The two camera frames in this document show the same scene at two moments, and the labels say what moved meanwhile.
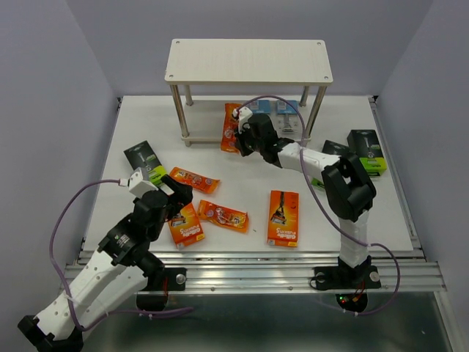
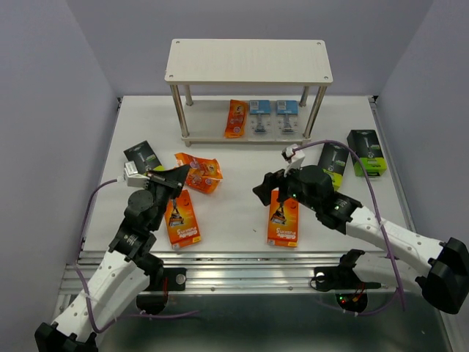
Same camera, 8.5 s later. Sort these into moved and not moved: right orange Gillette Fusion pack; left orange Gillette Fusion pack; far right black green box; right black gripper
Moved: right black gripper
Not moved: left orange Gillette Fusion pack; right orange Gillette Fusion pack; far right black green box
